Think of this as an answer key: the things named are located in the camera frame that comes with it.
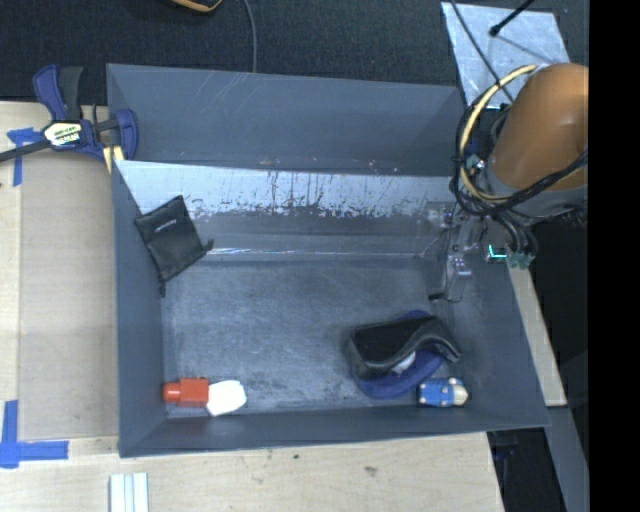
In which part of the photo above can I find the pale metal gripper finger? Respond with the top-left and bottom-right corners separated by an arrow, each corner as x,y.
446,253 -> 474,305
427,238 -> 452,302

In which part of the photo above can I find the black curved pad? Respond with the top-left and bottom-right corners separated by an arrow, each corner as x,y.
343,315 -> 463,381

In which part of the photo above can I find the blue and cream toy figure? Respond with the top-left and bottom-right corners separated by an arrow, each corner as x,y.
416,377 -> 470,408

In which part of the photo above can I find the grey metal bin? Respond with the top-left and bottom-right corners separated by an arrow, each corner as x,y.
105,63 -> 552,459

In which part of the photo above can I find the white rounded object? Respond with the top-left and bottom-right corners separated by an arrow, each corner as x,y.
205,379 -> 248,418

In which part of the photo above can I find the black cloth pouch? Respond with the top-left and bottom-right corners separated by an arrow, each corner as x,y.
133,195 -> 216,298

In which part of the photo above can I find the red plastic block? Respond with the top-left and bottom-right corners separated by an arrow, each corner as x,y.
161,377 -> 210,408

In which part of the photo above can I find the pale wood board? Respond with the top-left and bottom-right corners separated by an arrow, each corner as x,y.
18,153 -> 121,442

